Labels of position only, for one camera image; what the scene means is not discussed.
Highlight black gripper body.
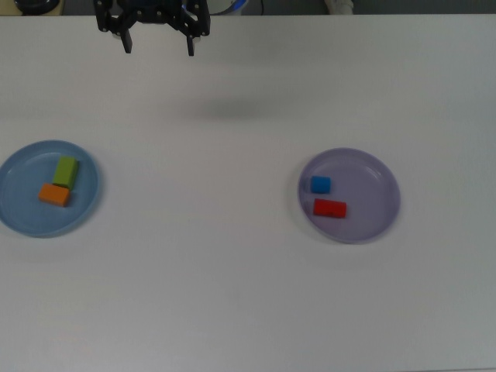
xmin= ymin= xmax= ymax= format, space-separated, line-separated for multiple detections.
xmin=115 ymin=0 xmax=188 ymax=26

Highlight red cylinder block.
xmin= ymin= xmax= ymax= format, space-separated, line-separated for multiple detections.
xmin=312 ymin=198 xmax=348 ymax=219

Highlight black round object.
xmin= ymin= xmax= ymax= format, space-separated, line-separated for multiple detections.
xmin=14 ymin=0 xmax=60 ymax=11

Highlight orange rectangular block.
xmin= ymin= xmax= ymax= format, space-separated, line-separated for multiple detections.
xmin=37 ymin=183 xmax=73 ymax=209

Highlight blue plate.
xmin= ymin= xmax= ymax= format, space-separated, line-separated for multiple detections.
xmin=0 ymin=139 xmax=104 ymax=239

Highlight purple plate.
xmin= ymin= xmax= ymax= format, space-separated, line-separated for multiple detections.
xmin=297 ymin=147 xmax=401 ymax=245

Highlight blue short cylinder block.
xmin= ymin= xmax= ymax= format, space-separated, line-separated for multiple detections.
xmin=309 ymin=175 xmax=332 ymax=195

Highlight green rectangular block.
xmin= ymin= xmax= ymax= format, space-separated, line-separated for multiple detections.
xmin=52 ymin=156 xmax=81 ymax=191

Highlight white crumpled object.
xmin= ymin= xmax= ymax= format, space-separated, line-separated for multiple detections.
xmin=323 ymin=0 xmax=356 ymax=15

